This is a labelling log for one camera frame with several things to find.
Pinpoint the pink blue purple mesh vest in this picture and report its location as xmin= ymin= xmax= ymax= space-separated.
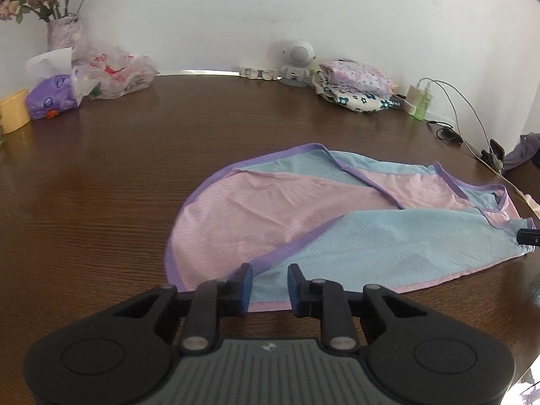
xmin=165 ymin=143 xmax=534 ymax=312

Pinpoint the phone on stand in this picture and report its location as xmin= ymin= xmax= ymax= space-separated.
xmin=481 ymin=139 xmax=505 ymax=173

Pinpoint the purple garment on chair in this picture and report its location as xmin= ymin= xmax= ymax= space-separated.
xmin=504 ymin=133 xmax=540 ymax=171

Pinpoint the green liquid bottle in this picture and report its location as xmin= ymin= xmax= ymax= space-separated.
xmin=414 ymin=80 xmax=432 ymax=121

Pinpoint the white power strip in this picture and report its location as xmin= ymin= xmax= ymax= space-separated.
xmin=404 ymin=84 xmax=457 ymax=130

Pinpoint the black labelled box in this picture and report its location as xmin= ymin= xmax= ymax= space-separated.
xmin=390 ymin=94 xmax=408 ymax=111

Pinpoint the folded white flower-print cloth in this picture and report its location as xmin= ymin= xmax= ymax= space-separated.
xmin=312 ymin=71 xmax=397 ymax=113

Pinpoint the folded purple floral cloth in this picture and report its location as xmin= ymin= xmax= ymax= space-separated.
xmin=319 ymin=59 xmax=394 ymax=97

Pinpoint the white plastic clip row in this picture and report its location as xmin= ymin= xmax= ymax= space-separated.
xmin=239 ymin=66 xmax=279 ymax=81

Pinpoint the white round robot speaker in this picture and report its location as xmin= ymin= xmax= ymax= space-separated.
xmin=279 ymin=39 xmax=317 ymax=88

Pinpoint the clear plastic bag red print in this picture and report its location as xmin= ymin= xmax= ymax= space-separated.
xmin=72 ymin=37 xmax=158 ymax=100

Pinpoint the purple tissue pack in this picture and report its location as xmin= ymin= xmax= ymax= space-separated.
xmin=25 ymin=75 xmax=81 ymax=121

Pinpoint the yellow cup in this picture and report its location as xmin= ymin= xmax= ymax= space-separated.
xmin=1 ymin=90 xmax=30 ymax=134

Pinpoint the flower vase with pink flowers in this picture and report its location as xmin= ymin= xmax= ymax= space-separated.
xmin=1 ymin=0 xmax=86 ymax=51

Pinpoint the black cable with plug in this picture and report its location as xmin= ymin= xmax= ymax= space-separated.
xmin=426 ymin=120 xmax=464 ymax=146

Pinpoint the white charging cable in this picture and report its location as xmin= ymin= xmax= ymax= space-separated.
xmin=417 ymin=76 xmax=524 ymax=190

